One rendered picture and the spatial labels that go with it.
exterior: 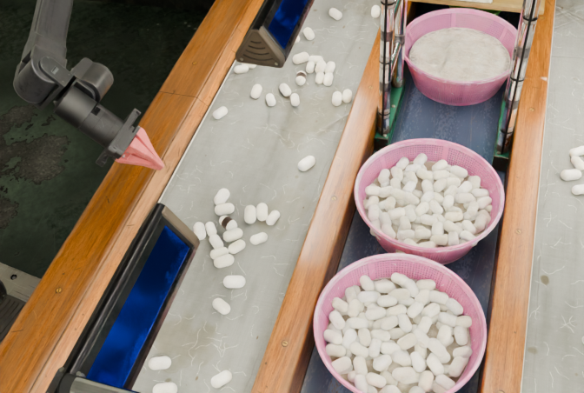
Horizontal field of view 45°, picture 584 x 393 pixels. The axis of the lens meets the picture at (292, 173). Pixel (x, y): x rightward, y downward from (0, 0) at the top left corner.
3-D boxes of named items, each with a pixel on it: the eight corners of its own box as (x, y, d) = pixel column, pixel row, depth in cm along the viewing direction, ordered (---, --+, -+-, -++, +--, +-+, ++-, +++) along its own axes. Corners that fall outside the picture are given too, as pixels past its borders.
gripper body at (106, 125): (144, 113, 124) (109, 87, 122) (117, 154, 118) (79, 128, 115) (129, 129, 129) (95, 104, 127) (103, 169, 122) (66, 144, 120)
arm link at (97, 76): (12, 91, 119) (36, 63, 114) (43, 56, 127) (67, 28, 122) (70, 136, 123) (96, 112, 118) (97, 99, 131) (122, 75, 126)
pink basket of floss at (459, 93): (440, 131, 151) (444, 98, 144) (376, 63, 168) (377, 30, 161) (541, 89, 158) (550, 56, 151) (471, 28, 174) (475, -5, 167)
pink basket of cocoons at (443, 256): (365, 289, 126) (366, 257, 119) (346, 178, 144) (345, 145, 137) (514, 273, 126) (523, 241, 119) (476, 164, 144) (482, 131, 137)
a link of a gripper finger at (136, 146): (182, 141, 126) (137, 109, 123) (165, 169, 122) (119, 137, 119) (165, 156, 131) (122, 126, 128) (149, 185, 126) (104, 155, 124)
